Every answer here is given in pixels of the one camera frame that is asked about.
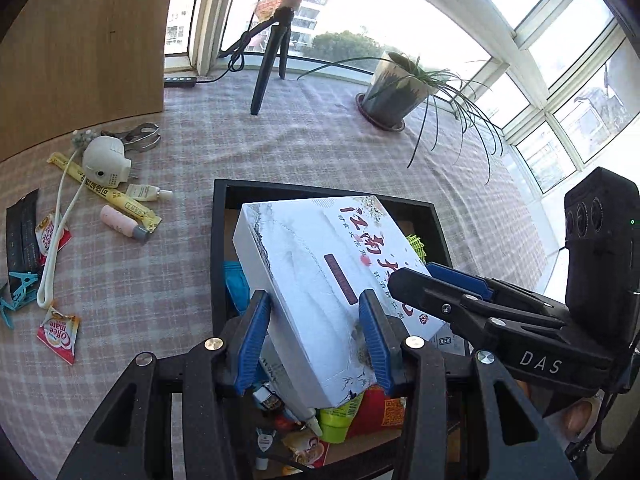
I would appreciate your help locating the black storage tray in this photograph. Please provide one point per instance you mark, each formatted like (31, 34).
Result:
(220, 260)

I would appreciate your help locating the blue clothes peg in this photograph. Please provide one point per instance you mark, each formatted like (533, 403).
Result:
(6, 310)
(22, 282)

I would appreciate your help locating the yellow stick sachet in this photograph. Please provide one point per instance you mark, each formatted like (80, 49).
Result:
(107, 195)

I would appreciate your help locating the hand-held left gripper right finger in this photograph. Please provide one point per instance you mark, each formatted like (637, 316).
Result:
(375, 340)

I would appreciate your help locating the beige snack sachet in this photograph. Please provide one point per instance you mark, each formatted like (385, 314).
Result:
(306, 449)

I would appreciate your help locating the person's right hand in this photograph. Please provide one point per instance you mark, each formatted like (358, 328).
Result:
(580, 416)

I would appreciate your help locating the potted spider plant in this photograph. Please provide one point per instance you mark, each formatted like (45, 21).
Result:
(395, 90)

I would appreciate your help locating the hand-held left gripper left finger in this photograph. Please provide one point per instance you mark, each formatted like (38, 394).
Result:
(252, 345)

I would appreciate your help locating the black tripod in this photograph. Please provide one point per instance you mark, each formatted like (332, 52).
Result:
(270, 60)

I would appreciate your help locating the red packet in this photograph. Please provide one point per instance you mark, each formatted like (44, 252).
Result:
(380, 410)

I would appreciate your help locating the white nozzle tube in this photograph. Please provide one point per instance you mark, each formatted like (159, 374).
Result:
(295, 400)

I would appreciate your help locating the pink checked tablecloth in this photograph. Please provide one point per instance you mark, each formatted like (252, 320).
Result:
(300, 150)

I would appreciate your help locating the blue packet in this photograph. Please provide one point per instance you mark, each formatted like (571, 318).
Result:
(236, 285)

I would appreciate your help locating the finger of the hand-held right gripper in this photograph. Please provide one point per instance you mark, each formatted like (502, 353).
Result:
(435, 295)
(457, 277)

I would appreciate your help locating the white plug charger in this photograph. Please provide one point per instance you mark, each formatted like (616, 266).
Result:
(102, 157)

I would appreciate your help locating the white dried flower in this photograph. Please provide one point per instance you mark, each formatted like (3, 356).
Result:
(82, 136)

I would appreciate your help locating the small white tube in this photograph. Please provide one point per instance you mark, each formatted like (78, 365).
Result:
(145, 192)

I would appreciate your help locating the white printed cardboard box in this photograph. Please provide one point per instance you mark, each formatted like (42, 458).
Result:
(310, 270)

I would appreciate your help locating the black sachet strip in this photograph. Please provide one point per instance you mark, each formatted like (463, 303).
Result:
(22, 230)

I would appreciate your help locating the green mesh item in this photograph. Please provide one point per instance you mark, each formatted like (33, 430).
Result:
(416, 247)

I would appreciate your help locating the black power strip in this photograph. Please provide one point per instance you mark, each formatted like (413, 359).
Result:
(180, 81)

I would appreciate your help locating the brown plant saucer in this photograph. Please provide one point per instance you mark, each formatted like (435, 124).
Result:
(372, 119)

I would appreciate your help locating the wooden board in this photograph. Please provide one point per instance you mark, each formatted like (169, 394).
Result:
(90, 35)

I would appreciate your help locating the green capped tube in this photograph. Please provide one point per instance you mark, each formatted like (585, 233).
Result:
(337, 422)

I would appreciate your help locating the pink lip balm tube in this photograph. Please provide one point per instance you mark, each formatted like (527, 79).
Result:
(120, 220)

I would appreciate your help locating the red creamer sachet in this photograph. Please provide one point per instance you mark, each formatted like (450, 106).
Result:
(57, 332)
(47, 232)

